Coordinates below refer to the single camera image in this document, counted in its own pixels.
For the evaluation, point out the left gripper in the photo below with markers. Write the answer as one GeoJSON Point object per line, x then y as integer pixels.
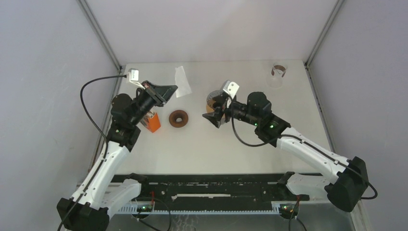
{"type": "Point", "coordinates": [161, 93]}

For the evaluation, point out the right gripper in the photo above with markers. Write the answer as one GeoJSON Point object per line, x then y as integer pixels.
{"type": "Point", "coordinates": [216, 117]}

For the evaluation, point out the white paper coffee filter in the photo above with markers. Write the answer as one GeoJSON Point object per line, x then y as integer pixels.
{"type": "Point", "coordinates": [182, 82]}

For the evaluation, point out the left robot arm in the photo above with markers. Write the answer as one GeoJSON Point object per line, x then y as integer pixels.
{"type": "Point", "coordinates": [90, 208]}

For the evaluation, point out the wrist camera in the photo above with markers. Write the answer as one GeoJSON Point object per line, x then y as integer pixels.
{"type": "Point", "coordinates": [231, 88]}
{"type": "Point", "coordinates": [133, 77]}

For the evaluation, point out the orange filter holder box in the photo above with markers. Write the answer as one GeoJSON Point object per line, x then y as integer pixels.
{"type": "Point", "coordinates": [151, 121]}

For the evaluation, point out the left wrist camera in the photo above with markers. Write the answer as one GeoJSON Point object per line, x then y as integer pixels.
{"type": "Point", "coordinates": [133, 77]}

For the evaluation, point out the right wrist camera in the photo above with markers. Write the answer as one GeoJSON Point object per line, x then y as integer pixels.
{"type": "Point", "coordinates": [231, 88]}

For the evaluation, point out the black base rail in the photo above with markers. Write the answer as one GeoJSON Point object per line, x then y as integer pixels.
{"type": "Point", "coordinates": [212, 194]}

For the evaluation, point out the grey ribbed glass dripper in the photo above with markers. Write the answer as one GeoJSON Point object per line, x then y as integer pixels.
{"type": "Point", "coordinates": [215, 99]}

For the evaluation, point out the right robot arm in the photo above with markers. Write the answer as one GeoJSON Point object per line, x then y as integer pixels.
{"type": "Point", "coordinates": [342, 181]}

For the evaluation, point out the clear glass with brown band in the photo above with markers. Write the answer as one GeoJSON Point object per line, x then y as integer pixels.
{"type": "Point", "coordinates": [277, 73]}

